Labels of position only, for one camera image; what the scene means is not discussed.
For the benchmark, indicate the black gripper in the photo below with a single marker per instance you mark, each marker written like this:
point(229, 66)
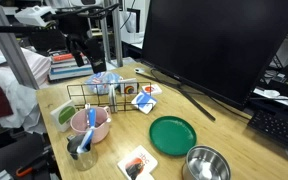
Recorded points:
point(77, 26)

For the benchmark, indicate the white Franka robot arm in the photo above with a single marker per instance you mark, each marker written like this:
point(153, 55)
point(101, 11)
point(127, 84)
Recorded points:
point(34, 15)

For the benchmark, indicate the green round plate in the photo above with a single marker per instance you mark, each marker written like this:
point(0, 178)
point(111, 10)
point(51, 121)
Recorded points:
point(172, 135)

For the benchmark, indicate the stack of books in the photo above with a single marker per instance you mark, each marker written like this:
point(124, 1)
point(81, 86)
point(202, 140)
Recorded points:
point(67, 65)

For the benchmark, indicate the blue white plastic bag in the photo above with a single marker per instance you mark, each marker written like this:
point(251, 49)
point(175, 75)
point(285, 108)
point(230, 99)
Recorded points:
point(100, 81)

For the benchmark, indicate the standing card rainbow green sides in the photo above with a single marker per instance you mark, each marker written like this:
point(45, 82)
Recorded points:
point(129, 89)

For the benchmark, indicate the white round desk grommet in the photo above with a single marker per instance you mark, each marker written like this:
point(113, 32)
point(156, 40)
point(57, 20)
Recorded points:
point(139, 70)

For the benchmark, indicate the white green vegetables card box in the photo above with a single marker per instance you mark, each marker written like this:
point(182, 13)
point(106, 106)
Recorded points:
point(64, 115)

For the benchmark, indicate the blue white flash card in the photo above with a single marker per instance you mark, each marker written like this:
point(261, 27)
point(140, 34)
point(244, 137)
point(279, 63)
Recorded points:
point(143, 100)

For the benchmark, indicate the white card orange circle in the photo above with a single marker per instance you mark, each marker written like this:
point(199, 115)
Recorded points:
point(150, 89)

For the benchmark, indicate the blue white plastic spoon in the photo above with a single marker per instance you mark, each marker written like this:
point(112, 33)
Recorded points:
point(90, 128)

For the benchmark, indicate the black horizontal pole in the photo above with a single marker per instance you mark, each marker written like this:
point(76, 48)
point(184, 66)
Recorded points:
point(17, 29)

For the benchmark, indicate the pink plastic cup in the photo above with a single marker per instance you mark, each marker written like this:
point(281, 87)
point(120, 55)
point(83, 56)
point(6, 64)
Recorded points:
point(100, 132)

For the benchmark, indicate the white cloth pile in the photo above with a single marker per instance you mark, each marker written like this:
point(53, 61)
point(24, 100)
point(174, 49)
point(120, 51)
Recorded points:
point(20, 96)

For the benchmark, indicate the white card black red picture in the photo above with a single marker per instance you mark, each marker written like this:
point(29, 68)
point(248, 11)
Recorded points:
point(140, 160)

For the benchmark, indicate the large black monitor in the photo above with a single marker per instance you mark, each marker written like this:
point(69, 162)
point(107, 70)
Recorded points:
point(217, 40)

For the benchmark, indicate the stainless steel bowl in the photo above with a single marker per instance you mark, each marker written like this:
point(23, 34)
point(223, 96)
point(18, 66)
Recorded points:
point(206, 165)

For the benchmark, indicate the black keyboard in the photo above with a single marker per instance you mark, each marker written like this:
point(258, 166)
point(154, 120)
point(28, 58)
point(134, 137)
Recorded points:
point(277, 129)

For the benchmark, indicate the aluminium frame post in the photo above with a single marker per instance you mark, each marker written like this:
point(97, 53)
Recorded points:
point(117, 33)
point(9, 46)

